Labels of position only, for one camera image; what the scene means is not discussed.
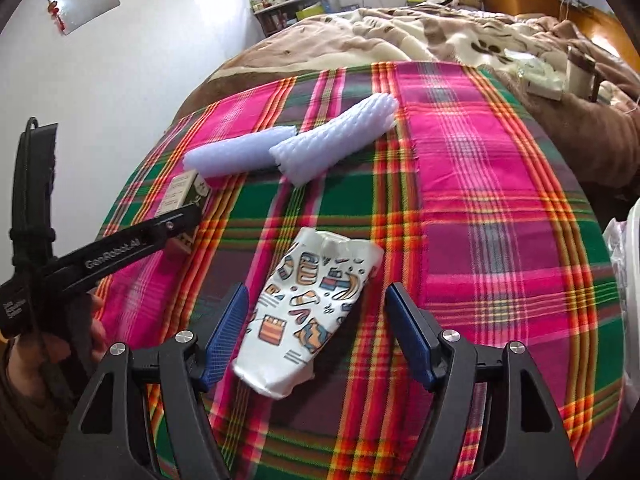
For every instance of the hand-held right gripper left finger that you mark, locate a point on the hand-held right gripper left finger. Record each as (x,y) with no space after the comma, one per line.
(225,330)

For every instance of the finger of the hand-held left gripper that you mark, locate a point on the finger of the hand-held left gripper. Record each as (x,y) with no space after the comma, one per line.
(172,227)

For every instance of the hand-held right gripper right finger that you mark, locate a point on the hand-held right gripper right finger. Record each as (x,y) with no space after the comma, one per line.
(407,330)

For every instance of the small white cardboard box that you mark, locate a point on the small white cardboard box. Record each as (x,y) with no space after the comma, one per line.
(182,190)

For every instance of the crushed printed paper cup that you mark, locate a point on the crushed printed paper cup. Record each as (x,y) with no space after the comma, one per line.
(300,320)

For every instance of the white trash bin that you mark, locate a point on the white trash bin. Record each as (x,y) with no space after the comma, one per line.
(635,220)

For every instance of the person's left hand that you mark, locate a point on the person's left hand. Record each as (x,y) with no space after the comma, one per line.
(97,330)

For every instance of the pink plaid blanket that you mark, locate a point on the pink plaid blanket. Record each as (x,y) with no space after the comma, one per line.
(450,210)

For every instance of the brown patterned fleece blanket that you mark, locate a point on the brown patterned fleece blanket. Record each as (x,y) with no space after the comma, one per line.
(300,55)

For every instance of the clear plastic bin liner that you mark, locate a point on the clear plastic bin liner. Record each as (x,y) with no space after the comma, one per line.
(615,240)

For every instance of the red hanging ornament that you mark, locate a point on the red hanging ornament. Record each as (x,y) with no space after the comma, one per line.
(52,9)

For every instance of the green storage box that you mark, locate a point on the green storage box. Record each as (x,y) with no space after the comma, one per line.
(310,11)

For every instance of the white tissue box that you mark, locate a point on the white tissue box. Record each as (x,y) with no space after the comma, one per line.
(545,85)

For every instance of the white and brown thermos mug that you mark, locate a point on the white and brown thermos mug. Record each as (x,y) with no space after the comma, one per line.
(577,77)

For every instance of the wooden headboard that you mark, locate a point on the wooden headboard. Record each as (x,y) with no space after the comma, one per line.
(605,30)

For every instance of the silver wall sheet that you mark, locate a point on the silver wall sheet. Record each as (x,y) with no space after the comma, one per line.
(90,0)

